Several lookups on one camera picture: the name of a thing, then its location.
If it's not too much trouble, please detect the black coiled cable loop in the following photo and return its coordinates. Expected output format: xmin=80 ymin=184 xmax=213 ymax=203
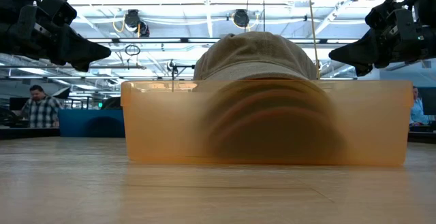
xmin=124 ymin=44 xmax=141 ymax=57

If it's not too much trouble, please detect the blue plastic bin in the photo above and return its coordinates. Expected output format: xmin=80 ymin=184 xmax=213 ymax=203
xmin=57 ymin=108 xmax=126 ymax=138

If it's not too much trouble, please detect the maroon baseball cap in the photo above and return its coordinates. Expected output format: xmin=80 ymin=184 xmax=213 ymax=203
xmin=200 ymin=108 xmax=345 ymax=165

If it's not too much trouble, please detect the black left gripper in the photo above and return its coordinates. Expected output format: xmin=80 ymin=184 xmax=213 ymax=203
xmin=0 ymin=4 xmax=112 ymax=72

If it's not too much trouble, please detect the orange translucent plastic bin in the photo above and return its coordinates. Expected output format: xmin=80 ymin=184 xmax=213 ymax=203
xmin=120 ymin=79 xmax=415 ymax=167

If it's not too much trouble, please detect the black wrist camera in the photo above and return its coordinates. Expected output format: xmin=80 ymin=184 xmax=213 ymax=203
xmin=364 ymin=0 xmax=398 ymax=27
xmin=37 ymin=0 xmax=78 ymax=26

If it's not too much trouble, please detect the black rig frame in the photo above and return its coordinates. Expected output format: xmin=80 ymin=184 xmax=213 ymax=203
xmin=172 ymin=63 xmax=196 ymax=92

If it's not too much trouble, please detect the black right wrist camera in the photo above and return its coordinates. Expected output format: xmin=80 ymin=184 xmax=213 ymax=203
xmin=364 ymin=0 xmax=398 ymax=27

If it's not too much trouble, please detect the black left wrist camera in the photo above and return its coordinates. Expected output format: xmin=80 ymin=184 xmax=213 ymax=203
xmin=37 ymin=0 xmax=78 ymax=26

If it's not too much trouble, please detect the black computer monitor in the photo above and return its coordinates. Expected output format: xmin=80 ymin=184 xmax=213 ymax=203
xmin=9 ymin=97 xmax=30 ymax=112

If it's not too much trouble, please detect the person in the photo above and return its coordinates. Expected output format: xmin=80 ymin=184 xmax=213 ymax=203
xmin=20 ymin=84 xmax=63 ymax=129
xmin=409 ymin=85 xmax=431 ymax=127

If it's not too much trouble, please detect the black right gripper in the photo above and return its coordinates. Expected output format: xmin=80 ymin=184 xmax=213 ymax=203
xmin=328 ymin=7 xmax=436 ymax=77

